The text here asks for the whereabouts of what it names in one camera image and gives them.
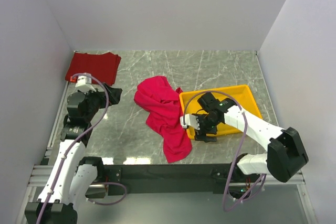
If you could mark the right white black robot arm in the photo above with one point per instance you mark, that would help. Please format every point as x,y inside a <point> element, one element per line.
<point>285,153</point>

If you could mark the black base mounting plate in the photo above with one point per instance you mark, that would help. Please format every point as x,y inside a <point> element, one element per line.
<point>169,178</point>

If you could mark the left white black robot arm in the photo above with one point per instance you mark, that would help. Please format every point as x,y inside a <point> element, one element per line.
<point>73,172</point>

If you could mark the aluminium frame rail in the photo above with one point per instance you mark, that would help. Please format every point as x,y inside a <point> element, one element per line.
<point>40,175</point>

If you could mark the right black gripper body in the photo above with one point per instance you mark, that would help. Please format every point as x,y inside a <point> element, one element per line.
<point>207,124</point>

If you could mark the yellow plastic tray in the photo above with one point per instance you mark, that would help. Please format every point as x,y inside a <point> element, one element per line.
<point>241,93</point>

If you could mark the pink t-shirt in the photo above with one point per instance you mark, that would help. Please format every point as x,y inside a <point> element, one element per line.
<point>156,96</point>

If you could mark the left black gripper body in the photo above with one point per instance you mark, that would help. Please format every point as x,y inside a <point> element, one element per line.
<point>95,101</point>

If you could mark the folded dark red t-shirt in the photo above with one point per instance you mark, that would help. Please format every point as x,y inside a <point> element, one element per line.
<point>104,67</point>

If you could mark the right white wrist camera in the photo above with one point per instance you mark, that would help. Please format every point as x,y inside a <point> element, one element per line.
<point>189,120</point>

